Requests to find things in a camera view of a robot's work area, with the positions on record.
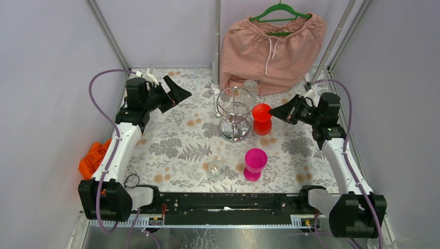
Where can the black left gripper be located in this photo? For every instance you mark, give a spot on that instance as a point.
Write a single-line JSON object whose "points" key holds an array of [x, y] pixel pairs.
{"points": [[164, 97]]}

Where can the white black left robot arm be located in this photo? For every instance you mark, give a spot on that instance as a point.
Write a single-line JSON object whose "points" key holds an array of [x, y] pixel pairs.
{"points": [[104, 197]]}

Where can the clear wine glass back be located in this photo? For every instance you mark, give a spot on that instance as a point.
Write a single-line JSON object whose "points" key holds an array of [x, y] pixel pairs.
{"points": [[251, 87]]}

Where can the orange cloth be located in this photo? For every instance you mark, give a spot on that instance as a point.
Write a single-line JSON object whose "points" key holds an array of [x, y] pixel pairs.
{"points": [[93, 158]]}

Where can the clear wine glass front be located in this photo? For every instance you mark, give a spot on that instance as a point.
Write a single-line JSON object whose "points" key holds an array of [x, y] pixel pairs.
{"points": [[216, 171]]}

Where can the clear wine glass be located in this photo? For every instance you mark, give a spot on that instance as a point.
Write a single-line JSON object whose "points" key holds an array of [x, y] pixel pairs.
{"points": [[251, 87], [216, 171]]}

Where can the pink wine glass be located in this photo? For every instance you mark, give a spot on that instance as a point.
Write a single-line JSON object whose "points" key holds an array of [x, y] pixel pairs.
{"points": [[255, 161]]}

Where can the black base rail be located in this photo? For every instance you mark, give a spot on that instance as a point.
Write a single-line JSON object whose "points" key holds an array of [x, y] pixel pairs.
{"points": [[216, 208]]}

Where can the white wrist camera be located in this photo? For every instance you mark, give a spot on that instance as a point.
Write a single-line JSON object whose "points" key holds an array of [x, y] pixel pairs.
{"points": [[311, 92], [147, 74]]}

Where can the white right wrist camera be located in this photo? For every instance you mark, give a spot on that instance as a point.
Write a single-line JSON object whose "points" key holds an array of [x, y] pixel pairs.
{"points": [[311, 92]]}

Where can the red wine glass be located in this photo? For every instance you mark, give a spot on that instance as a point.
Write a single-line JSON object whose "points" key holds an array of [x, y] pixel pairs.
{"points": [[262, 123]]}

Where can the chrome wine glass rack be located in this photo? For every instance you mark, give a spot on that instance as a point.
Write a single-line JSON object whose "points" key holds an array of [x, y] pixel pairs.
{"points": [[234, 105]]}

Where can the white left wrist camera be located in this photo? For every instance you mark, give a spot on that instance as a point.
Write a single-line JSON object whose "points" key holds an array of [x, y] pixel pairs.
{"points": [[147, 74]]}

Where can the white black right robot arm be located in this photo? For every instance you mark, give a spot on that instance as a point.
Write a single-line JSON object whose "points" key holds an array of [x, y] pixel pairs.
{"points": [[357, 212]]}

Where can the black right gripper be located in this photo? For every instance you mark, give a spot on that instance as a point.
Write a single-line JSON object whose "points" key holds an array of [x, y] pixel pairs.
{"points": [[286, 111]]}

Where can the pink shorts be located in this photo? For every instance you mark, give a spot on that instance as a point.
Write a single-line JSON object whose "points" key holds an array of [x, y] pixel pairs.
{"points": [[277, 57]]}

